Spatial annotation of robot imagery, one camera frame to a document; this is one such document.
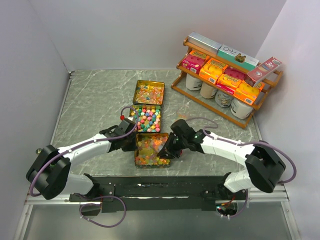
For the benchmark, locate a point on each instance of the wooden two-tier shelf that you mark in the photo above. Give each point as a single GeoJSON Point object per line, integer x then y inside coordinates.
{"type": "Point", "coordinates": [269, 85]}

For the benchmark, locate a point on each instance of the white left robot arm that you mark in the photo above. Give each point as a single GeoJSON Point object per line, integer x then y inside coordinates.
{"type": "Point", "coordinates": [50, 174]}

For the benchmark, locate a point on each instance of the green champagne bottle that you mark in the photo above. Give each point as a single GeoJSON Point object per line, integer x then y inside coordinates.
{"type": "Point", "coordinates": [38, 151]}

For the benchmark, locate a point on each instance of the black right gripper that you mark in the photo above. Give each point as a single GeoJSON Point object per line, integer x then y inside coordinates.
{"type": "Point", "coordinates": [168, 152]}

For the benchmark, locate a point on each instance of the gold tin of gummy candies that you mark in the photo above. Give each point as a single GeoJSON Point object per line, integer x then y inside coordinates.
{"type": "Point", "coordinates": [145, 156]}

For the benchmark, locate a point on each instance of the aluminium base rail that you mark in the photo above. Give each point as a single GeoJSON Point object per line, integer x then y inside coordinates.
{"type": "Point", "coordinates": [254, 196]}

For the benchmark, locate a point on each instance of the monkey print cup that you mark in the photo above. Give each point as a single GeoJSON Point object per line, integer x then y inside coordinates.
{"type": "Point", "coordinates": [222, 99]}

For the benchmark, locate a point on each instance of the pink orange sponge box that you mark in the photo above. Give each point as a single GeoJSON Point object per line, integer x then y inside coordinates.
{"type": "Point", "coordinates": [230, 80]}

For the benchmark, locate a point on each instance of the clear glass jar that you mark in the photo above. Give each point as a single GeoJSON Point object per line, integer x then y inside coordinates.
{"type": "Point", "coordinates": [183, 113]}

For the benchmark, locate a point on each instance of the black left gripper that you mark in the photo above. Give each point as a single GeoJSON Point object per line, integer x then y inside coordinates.
{"type": "Point", "coordinates": [133, 146]}

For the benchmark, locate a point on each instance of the white printed cup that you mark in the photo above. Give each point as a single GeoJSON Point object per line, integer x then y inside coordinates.
{"type": "Point", "coordinates": [240, 109]}

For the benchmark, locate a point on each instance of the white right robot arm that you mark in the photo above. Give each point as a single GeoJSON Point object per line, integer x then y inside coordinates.
{"type": "Point", "coordinates": [263, 167]}

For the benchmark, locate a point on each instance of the gold tin of star candies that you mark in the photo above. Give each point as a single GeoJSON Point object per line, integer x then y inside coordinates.
{"type": "Point", "coordinates": [149, 118]}

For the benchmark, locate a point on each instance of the silver long box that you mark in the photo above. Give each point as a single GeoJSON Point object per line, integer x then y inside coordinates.
{"type": "Point", "coordinates": [204, 42]}

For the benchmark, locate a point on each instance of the beige cup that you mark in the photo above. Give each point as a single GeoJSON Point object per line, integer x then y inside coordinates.
{"type": "Point", "coordinates": [207, 91]}

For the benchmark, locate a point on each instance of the teal cat box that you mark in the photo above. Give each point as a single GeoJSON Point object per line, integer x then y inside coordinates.
{"type": "Point", "coordinates": [236, 57]}

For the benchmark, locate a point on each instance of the silver metal scoop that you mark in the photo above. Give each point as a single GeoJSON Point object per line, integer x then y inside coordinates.
{"type": "Point", "coordinates": [158, 146]}

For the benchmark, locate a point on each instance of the orange yellow sponge box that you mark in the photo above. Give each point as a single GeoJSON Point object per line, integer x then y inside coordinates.
{"type": "Point", "coordinates": [248, 94]}

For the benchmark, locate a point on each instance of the red long box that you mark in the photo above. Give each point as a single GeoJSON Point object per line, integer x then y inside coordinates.
{"type": "Point", "coordinates": [261, 71]}

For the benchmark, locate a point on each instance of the gold tin of stick candies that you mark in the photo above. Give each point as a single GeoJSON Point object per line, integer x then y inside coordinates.
{"type": "Point", "coordinates": [149, 92]}

